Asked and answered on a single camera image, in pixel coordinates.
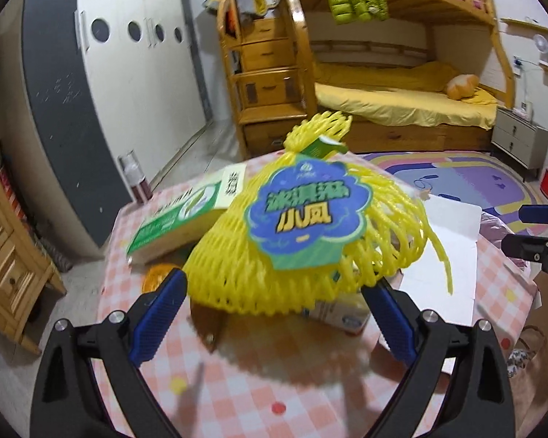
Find orange peel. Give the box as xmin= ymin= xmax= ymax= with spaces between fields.
xmin=141 ymin=263 xmax=178 ymax=294

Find colourful rainbow rug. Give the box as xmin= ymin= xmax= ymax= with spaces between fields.
xmin=363 ymin=151 xmax=547 ymax=235

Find yellow foam fruit net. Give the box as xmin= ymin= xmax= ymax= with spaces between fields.
xmin=184 ymin=112 xmax=448 ymax=315

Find grey nightstand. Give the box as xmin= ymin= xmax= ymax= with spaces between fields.
xmin=492 ymin=108 xmax=548 ymax=179

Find wooden bunk bed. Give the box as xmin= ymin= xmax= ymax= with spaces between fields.
xmin=282 ymin=0 xmax=515 ymax=151

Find wooden cabinet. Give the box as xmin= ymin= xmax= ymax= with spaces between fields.
xmin=0 ymin=181 xmax=67 ymax=356

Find pink checkered tablecloth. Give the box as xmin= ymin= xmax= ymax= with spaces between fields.
xmin=97 ymin=174 xmax=537 ymax=437

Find orange plush pillow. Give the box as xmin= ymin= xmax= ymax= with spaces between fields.
xmin=445 ymin=74 xmax=479 ymax=101

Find yellow bed sheet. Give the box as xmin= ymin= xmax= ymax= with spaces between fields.
xmin=313 ymin=61 xmax=498 ymax=131

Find wooden staircase drawers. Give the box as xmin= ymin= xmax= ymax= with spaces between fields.
xmin=217 ymin=0 xmax=307 ymax=159

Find green white medicine box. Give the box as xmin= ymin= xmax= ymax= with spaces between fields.
xmin=126 ymin=163 xmax=246 ymax=265

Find blue white milk carton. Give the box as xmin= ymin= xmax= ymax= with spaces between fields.
xmin=301 ymin=293 xmax=371 ymax=335

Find spray bottle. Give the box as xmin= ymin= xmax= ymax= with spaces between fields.
xmin=118 ymin=150 xmax=152 ymax=205

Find small white fan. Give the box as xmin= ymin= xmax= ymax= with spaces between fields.
xmin=533 ymin=34 xmax=548 ymax=66

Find white grey wardrobe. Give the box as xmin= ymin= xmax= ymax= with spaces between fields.
xmin=21 ymin=0 xmax=206 ymax=245

